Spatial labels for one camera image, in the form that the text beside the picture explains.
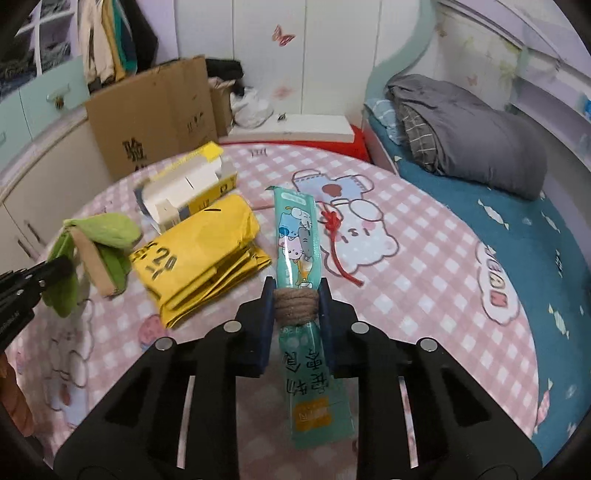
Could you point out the black hanging garment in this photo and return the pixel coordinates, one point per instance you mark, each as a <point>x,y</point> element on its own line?
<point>145,37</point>

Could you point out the pink checked printed blanket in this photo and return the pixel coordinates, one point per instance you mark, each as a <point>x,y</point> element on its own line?
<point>415,286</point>

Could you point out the white wall shelf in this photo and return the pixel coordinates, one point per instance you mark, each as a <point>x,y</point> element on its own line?
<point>554,110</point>

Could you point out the person's left hand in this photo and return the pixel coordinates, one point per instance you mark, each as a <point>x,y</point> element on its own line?
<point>16,397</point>

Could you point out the white cubby shelf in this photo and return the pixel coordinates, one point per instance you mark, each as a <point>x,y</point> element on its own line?
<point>46,23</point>

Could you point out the mint bed headboard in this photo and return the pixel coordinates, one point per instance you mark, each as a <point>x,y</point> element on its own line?
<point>397,50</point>

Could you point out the brown cardboard box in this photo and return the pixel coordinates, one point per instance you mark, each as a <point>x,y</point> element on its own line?
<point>147,106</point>

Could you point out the brown jute twine coil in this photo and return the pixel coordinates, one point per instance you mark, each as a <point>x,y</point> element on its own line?
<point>295,307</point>

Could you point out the yellow and white carton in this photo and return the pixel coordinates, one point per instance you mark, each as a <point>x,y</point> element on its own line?
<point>194,180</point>

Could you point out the folded dark clothes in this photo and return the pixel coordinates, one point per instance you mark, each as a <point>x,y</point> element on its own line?
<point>55,55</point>

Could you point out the green leaf-shaped cloth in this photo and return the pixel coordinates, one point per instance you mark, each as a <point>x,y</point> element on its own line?
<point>111,228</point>

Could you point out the white lower cabinet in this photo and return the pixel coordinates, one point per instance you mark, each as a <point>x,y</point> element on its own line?
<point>37,180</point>

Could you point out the white plastic bag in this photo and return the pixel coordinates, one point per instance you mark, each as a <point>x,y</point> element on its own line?
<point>249,108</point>

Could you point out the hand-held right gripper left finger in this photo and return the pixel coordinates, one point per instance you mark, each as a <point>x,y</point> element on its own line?
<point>267,323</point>

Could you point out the yellow plastic bag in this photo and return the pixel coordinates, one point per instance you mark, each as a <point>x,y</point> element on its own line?
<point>203,240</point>

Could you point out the pink butterfly wall sticker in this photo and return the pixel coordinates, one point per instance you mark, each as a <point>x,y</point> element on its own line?
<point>281,35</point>

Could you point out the white foam board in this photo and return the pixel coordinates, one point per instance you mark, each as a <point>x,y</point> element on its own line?
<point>300,128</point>

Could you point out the light blue plaid pillow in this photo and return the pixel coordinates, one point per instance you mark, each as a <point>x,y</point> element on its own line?
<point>383,120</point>

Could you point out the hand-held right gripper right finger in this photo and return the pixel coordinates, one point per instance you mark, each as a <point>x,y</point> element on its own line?
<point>325,323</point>

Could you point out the teal hanging garment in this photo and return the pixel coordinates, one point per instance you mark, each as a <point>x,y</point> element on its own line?
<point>123,32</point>

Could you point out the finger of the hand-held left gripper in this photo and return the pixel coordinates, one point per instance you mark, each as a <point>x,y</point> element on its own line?
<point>53,270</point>

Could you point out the teal cartoon snack packet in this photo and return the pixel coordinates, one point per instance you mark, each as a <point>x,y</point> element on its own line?
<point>293,230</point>

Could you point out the teal candy print sheet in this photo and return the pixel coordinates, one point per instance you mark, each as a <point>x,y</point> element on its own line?
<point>521,240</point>

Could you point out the black clothing pile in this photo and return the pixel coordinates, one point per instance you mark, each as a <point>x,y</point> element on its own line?
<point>224,71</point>

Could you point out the beige hanging garment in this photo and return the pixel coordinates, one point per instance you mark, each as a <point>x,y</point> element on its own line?
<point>94,41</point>

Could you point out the mint drawer cabinet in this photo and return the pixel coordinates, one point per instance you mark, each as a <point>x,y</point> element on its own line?
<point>41,101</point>

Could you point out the grey folded blanket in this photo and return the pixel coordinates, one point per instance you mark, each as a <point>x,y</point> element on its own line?
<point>471,134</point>

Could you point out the grey plaid cloth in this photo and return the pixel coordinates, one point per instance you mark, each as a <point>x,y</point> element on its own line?
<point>418,134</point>

